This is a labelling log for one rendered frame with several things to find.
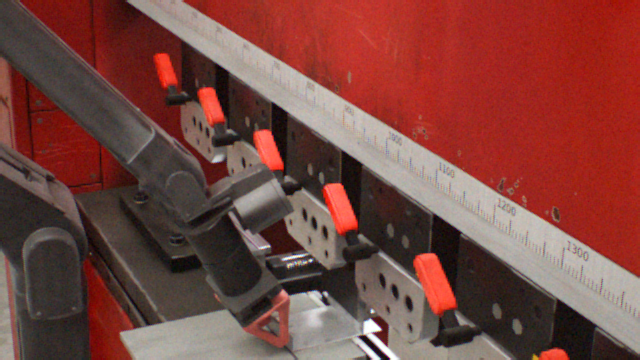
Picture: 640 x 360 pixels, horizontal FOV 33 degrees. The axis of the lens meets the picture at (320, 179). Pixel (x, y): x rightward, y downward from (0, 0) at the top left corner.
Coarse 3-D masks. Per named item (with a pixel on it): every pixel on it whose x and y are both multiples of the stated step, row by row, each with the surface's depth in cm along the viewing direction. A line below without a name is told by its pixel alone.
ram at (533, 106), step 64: (128, 0) 194; (192, 0) 164; (256, 0) 142; (320, 0) 125; (384, 0) 112; (448, 0) 101; (512, 0) 92; (576, 0) 85; (320, 64) 127; (384, 64) 114; (448, 64) 103; (512, 64) 94; (576, 64) 86; (320, 128) 130; (448, 128) 104; (512, 128) 95; (576, 128) 87; (512, 192) 96; (576, 192) 88; (512, 256) 98
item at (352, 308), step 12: (324, 276) 143; (336, 276) 139; (348, 276) 136; (324, 288) 143; (336, 288) 140; (348, 288) 137; (336, 300) 140; (348, 300) 137; (360, 300) 135; (348, 312) 138; (360, 312) 136; (360, 324) 137
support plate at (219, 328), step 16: (304, 304) 145; (192, 320) 140; (208, 320) 140; (224, 320) 140; (128, 336) 136; (144, 336) 136; (160, 336) 136; (176, 336) 136; (192, 336) 136; (208, 336) 136; (224, 336) 136; (240, 336) 137; (256, 336) 137; (144, 352) 132; (160, 352) 133; (176, 352) 133; (192, 352) 133; (208, 352) 133; (224, 352) 133; (240, 352) 133; (256, 352) 133; (272, 352) 133; (288, 352) 133; (304, 352) 133; (320, 352) 133; (336, 352) 134; (352, 352) 134
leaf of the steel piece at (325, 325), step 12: (300, 312) 142; (312, 312) 142; (324, 312) 142; (336, 312) 143; (276, 324) 136; (288, 324) 139; (300, 324) 139; (312, 324) 139; (324, 324) 140; (336, 324) 140; (348, 324) 140; (300, 336) 137; (312, 336) 137; (324, 336) 137; (336, 336) 137; (348, 336) 137; (288, 348) 134; (300, 348) 134
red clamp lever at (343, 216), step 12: (324, 192) 122; (336, 192) 122; (336, 204) 121; (348, 204) 121; (336, 216) 120; (348, 216) 120; (336, 228) 121; (348, 228) 120; (348, 240) 120; (348, 252) 118; (360, 252) 119; (372, 252) 120
